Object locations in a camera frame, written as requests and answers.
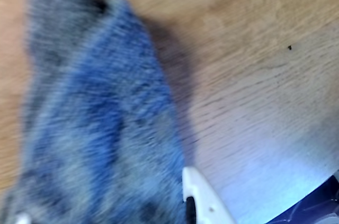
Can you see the grey-blue microfibre cloth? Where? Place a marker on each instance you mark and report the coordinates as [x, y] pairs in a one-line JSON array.
[[92, 102]]

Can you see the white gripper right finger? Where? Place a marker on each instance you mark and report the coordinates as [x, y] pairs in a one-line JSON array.
[[206, 205]]

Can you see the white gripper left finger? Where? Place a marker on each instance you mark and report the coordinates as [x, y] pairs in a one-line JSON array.
[[24, 219]]

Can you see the dark blue object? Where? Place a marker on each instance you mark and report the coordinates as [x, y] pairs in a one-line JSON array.
[[312, 202]]

